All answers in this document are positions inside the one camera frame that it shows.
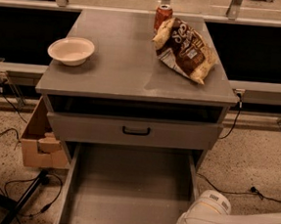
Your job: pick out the grey drawer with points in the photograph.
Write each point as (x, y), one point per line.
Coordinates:
(133, 131)
(110, 184)

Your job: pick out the grey top drawer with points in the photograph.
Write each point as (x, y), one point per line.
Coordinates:
(133, 131)

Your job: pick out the brown chip bag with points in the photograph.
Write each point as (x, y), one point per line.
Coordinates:
(179, 46)

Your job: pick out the white paper bowl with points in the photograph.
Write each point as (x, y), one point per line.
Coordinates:
(71, 51)

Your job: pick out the red soda can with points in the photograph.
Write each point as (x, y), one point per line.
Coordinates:
(163, 13)

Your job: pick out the cardboard box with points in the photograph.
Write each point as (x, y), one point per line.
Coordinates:
(40, 147)

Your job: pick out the black stand leg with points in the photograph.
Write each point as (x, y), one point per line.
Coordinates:
(13, 207)

